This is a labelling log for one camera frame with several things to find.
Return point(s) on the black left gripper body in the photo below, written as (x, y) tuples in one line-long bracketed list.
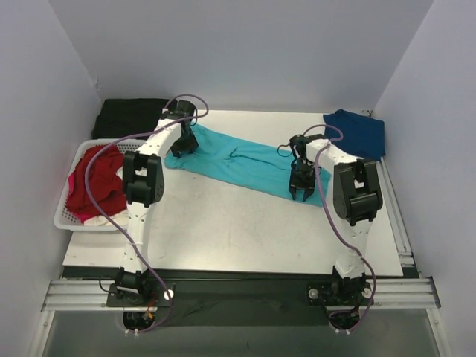
[(183, 147)]

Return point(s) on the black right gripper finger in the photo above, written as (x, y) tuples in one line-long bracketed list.
[(308, 193), (293, 191)]

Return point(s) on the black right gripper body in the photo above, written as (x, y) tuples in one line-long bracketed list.
[(302, 183)]

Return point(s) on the turquoise t-shirt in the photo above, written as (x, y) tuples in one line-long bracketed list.
[(236, 161)]

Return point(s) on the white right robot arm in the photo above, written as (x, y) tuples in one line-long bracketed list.
[(349, 189)]

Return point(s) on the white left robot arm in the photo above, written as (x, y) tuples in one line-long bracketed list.
[(143, 186)]

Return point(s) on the folded navy blue t-shirt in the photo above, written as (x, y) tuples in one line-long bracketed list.
[(363, 136)]

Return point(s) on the black folded t-shirt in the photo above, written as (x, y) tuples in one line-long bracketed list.
[(122, 117)]

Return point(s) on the red t-shirt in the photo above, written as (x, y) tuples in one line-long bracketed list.
[(104, 182)]

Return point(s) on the white t-shirt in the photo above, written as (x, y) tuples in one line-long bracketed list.
[(100, 221)]

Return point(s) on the pink garment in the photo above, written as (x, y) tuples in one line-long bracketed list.
[(71, 187)]

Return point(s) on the white plastic laundry basket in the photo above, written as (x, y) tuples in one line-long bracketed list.
[(63, 218)]

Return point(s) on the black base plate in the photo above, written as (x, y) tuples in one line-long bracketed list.
[(249, 314)]

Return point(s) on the aluminium frame rail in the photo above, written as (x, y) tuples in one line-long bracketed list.
[(89, 295)]

